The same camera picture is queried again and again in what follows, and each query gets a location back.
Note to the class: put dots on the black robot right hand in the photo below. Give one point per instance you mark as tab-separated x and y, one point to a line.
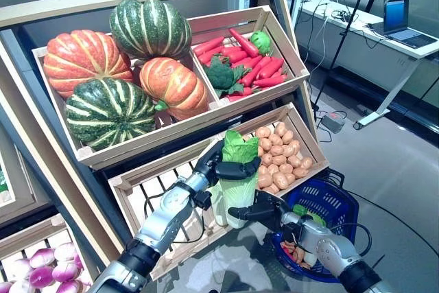
264	209

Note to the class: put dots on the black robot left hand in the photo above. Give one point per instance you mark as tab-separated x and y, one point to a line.
212	161

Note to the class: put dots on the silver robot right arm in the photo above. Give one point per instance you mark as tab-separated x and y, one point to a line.
329	245

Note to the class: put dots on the blue plastic shopping basket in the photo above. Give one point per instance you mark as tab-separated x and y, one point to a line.
343	204

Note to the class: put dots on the tan potato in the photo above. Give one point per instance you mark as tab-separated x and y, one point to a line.
298	257
272	188
288	137
300	172
280	129
275	139
267	159
290	178
264	179
280	180
279	160
306	162
265	143
295	145
263	132
288	150
273	169
284	168
277	150
294	161
288	246

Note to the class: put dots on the wooden pumpkin crate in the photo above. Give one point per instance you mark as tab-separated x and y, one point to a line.
137	139

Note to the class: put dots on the wooden potato crate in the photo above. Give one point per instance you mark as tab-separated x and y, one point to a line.
307	140

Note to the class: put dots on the small orange ribbed pumpkin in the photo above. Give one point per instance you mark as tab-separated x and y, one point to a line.
175	83

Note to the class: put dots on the dark green broccoli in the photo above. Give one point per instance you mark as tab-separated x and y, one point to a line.
219	75

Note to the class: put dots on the wooden carrot crate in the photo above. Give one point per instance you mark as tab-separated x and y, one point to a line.
267	91

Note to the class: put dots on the power adapter on floor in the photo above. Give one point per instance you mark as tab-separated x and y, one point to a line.
332	123

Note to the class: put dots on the green striped pumpkin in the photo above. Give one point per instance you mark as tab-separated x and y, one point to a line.
106	111
151	29

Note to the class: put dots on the round green cabbage head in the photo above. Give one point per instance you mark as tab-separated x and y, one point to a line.
260	42

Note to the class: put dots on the large orange ribbed pumpkin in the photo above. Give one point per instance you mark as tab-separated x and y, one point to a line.
82	59

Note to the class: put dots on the purple white turnip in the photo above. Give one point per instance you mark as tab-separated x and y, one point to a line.
19	267
41	276
41	258
68	287
65	251
79	262
65	270

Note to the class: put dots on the white desk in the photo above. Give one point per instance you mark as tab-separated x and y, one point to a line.
360	59

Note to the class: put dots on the black tripod stand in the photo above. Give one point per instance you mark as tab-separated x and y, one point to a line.
344	32

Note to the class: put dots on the wooden turnip crate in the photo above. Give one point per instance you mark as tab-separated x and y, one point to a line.
34	232

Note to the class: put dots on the wooden display stand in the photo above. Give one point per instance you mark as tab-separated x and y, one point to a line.
68	7

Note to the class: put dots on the open grey laptop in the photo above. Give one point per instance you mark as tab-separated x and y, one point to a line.
396	15

